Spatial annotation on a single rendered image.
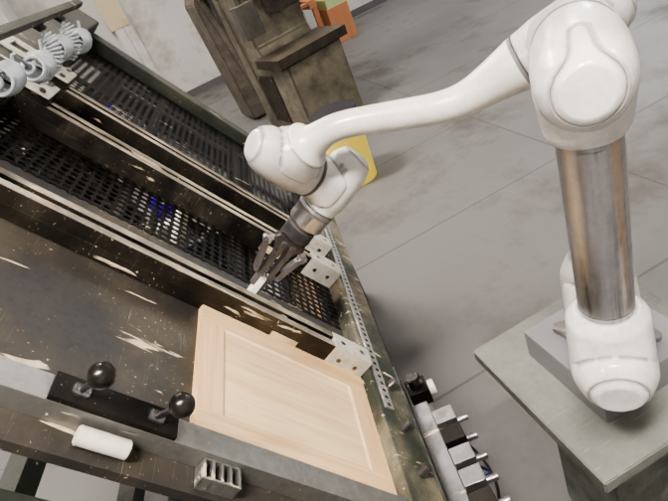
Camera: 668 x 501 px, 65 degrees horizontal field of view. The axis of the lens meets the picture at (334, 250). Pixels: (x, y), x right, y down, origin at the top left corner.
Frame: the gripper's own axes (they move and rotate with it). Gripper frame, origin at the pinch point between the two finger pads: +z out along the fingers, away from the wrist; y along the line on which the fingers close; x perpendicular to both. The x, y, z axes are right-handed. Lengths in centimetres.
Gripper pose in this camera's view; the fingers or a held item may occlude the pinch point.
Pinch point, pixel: (255, 285)
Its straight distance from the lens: 131.9
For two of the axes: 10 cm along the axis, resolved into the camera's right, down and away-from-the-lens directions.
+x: 1.6, 5.1, -8.5
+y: -7.8, -4.6, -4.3
